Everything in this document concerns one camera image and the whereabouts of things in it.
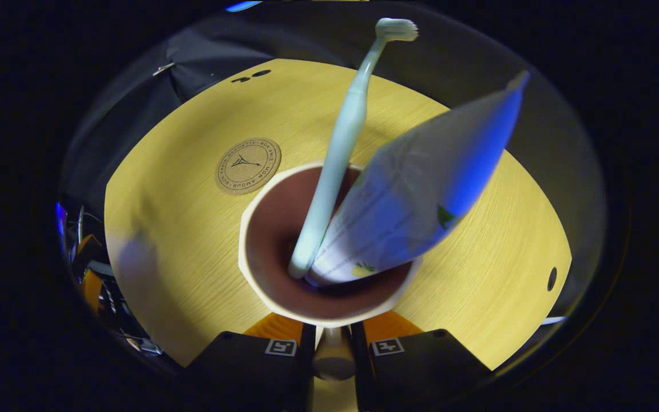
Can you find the light wooden desktop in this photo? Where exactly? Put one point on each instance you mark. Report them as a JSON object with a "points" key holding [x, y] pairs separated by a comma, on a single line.
{"points": [[192, 286]]}

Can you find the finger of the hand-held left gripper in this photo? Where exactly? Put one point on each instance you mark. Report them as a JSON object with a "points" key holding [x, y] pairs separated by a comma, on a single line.
{"points": [[90, 289], [88, 245]]}

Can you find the pale green toothbrush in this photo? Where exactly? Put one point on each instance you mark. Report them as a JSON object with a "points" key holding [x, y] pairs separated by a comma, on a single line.
{"points": [[341, 143]]}

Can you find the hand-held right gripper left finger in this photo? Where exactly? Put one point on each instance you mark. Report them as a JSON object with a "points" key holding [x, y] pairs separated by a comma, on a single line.
{"points": [[306, 366]]}

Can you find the round cork coaster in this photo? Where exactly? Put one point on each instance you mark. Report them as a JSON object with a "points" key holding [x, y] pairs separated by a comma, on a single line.
{"points": [[247, 166]]}

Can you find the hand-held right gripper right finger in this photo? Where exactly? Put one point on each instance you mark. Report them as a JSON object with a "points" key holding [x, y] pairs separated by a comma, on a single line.
{"points": [[359, 366]]}

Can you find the white toothpaste tube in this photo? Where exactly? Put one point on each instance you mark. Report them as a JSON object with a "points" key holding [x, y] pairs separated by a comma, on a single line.
{"points": [[409, 194]]}

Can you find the silver clip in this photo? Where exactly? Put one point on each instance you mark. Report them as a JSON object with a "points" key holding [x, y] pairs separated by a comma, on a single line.
{"points": [[163, 68]]}

